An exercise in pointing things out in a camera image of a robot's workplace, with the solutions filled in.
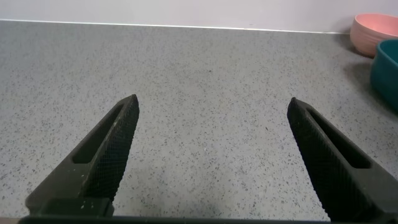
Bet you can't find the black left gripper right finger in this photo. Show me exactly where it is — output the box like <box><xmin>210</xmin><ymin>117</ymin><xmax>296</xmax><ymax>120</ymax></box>
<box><xmin>286</xmin><ymin>96</ymin><xmax>398</xmax><ymax>223</ymax></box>

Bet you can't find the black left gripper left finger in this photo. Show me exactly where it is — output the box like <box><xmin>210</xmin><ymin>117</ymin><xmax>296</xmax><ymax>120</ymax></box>
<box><xmin>25</xmin><ymin>93</ymin><xmax>140</xmax><ymax>218</ymax></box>

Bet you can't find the teal plastic tray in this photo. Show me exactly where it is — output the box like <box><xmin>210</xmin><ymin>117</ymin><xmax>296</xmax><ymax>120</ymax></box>
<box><xmin>369</xmin><ymin>39</ymin><xmax>398</xmax><ymax>112</ymax></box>

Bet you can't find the pink bowl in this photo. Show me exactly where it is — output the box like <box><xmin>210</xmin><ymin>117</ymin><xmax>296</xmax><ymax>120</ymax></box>
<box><xmin>349</xmin><ymin>12</ymin><xmax>398</xmax><ymax>58</ymax></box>

